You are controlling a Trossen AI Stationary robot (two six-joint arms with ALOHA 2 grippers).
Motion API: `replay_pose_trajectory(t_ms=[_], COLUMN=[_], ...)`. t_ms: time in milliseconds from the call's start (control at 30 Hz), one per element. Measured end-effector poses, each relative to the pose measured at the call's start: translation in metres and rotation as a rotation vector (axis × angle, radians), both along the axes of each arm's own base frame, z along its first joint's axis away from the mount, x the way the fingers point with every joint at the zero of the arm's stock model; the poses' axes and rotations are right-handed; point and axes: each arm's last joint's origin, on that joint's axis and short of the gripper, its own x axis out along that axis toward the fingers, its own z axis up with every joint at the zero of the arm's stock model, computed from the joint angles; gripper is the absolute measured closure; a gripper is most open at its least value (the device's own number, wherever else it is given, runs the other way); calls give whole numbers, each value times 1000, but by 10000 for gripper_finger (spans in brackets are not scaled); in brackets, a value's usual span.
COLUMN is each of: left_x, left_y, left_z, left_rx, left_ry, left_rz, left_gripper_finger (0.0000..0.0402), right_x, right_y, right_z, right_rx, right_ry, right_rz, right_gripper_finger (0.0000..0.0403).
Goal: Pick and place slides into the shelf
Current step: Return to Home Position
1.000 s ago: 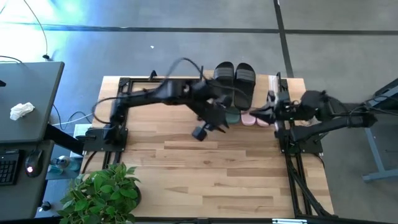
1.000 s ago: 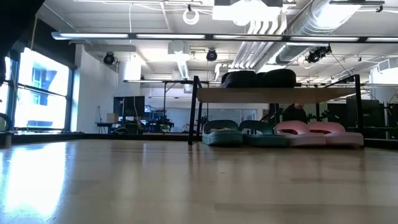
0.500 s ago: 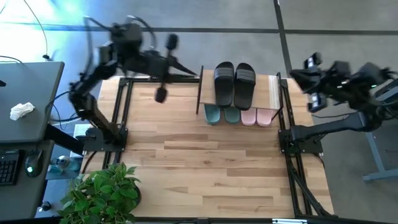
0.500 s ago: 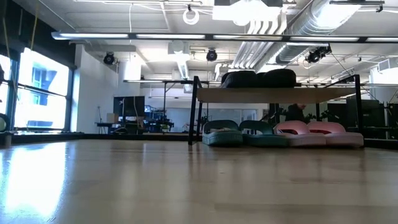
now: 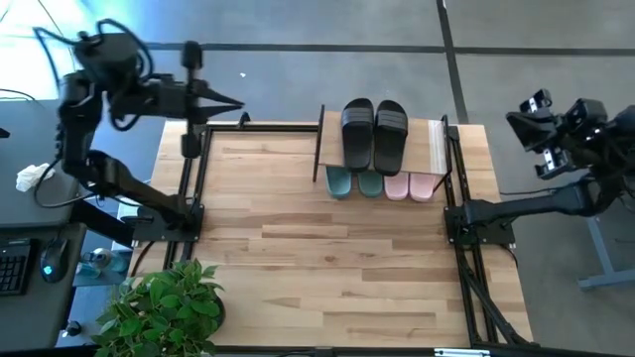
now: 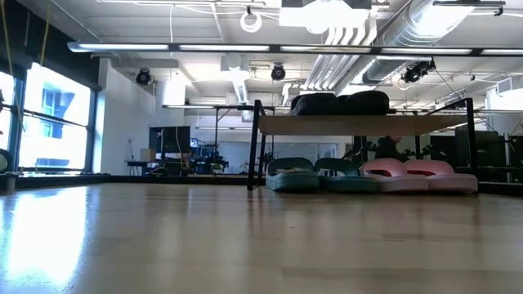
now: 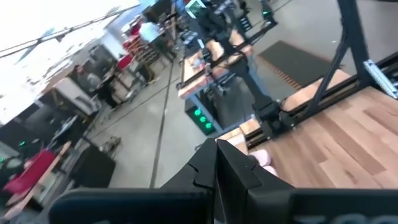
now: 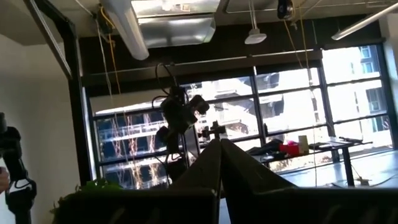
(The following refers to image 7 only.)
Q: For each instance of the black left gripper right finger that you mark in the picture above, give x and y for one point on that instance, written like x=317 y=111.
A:
x=242 y=180

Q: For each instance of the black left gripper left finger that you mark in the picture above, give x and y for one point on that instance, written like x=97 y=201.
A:
x=199 y=174

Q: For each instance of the black background robot arm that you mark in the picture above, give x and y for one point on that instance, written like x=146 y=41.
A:
x=214 y=21

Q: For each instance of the box with green lights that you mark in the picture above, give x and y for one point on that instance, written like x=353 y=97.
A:
x=199 y=124

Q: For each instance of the background wooden workbench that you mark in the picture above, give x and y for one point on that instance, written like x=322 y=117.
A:
x=192 y=81

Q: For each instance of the black box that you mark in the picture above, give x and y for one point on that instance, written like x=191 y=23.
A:
x=93 y=168

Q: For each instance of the person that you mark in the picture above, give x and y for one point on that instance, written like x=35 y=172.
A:
x=87 y=81
x=107 y=93
x=149 y=31

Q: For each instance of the dark floor mat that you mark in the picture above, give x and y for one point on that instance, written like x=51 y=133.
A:
x=295 y=62

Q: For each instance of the silver frame bracket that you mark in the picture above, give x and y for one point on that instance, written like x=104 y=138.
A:
x=381 y=77

